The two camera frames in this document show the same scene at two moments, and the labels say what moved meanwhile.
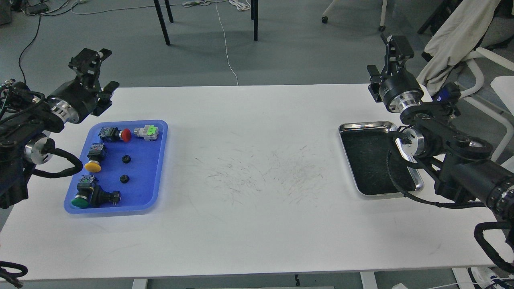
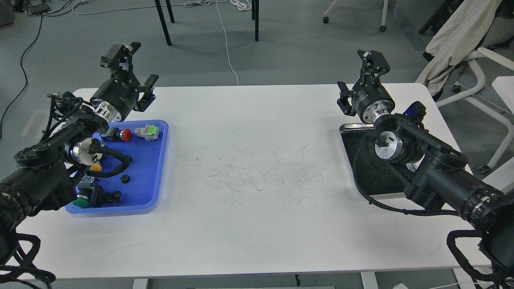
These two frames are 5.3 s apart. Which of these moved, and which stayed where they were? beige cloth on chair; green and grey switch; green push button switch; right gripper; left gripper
Moved: right gripper; left gripper
Stayed: green and grey switch; green push button switch; beige cloth on chair
